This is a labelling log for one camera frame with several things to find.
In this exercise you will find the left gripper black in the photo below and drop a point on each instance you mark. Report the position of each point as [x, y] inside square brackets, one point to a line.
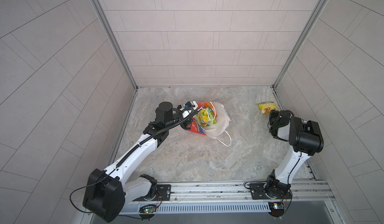
[186, 121]

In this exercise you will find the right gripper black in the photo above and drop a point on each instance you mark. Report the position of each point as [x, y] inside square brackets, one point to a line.
[274, 114]

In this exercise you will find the yellow snack packet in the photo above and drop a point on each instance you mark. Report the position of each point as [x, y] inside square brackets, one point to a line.
[267, 107]

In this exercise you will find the red paper gift bag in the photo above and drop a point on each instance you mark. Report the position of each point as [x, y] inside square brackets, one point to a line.
[214, 132]

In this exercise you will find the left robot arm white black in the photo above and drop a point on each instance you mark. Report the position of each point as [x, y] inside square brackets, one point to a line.
[108, 190]

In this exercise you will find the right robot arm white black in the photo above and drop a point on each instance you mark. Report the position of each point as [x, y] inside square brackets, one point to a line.
[305, 139]

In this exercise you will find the snacks inside bag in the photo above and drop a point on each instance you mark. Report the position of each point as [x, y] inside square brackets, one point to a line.
[206, 116]

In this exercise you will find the right circuit board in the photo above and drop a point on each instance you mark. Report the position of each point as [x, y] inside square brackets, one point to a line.
[277, 210]

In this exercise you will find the white perforated vent strip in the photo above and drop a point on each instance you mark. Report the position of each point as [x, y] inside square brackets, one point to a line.
[205, 208]

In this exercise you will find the left green circuit board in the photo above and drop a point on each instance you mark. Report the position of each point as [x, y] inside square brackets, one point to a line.
[147, 212]

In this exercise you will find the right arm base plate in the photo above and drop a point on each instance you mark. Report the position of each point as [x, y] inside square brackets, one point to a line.
[259, 192]

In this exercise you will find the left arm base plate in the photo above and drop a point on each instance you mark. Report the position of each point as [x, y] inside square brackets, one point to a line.
[161, 192]

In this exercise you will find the aluminium mounting rail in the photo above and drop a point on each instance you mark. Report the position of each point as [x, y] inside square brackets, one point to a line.
[235, 191]

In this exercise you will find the right corner aluminium post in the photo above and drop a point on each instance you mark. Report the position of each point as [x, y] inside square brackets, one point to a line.
[303, 36]

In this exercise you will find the corner aluminium post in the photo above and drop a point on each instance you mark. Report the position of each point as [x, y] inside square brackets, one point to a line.
[303, 36]
[113, 41]

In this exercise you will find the left corner aluminium post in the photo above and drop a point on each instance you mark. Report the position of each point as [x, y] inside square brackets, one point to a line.
[113, 41]

